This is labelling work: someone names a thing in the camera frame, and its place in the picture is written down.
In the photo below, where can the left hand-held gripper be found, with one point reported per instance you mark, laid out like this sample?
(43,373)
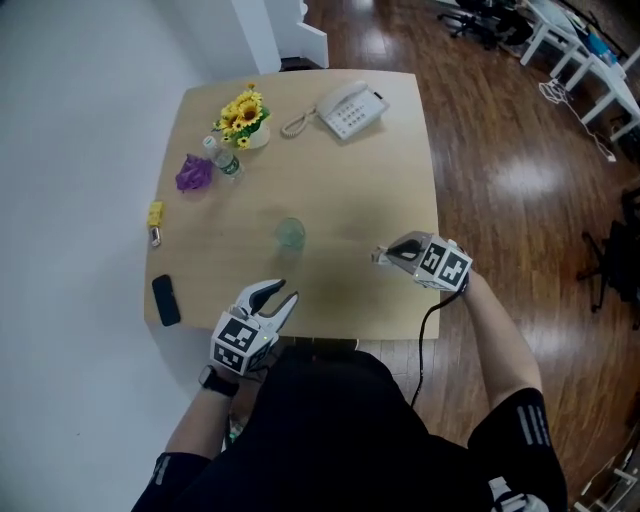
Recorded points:
(242,342)

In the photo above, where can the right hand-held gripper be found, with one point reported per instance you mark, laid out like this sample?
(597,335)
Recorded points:
(442,265)

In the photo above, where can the clear glass cup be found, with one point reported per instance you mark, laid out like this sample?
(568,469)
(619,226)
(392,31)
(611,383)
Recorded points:
(290,234)

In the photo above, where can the person's left forearm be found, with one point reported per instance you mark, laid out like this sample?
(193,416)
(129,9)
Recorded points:
(197,420)

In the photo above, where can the person's right forearm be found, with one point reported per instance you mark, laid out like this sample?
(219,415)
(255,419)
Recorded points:
(505,340)

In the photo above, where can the black smartphone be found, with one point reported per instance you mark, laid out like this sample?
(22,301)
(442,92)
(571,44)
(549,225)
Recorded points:
(166,300)

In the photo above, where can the small yellow box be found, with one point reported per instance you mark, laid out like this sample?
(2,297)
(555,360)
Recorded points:
(156,213)

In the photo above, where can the person's black clothing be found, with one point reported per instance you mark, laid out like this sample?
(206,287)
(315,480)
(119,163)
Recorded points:
(330,440)

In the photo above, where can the clear plastic water bottle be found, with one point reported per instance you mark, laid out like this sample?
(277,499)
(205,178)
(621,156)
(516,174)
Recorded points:
(226,162)

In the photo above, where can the white desk telephone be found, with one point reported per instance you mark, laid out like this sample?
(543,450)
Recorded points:
(352,111)

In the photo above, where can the crumpled purple bag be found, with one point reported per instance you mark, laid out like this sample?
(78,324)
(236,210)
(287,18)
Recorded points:
(194,174)

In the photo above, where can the sunflower bouquet in white pot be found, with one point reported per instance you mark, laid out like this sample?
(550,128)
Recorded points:
(245,117)

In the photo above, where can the black office chair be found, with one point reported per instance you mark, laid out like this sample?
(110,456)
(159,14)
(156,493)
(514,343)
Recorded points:
(470,20)

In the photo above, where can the blue box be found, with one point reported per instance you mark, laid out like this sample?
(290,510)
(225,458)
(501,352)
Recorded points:
(596,44)

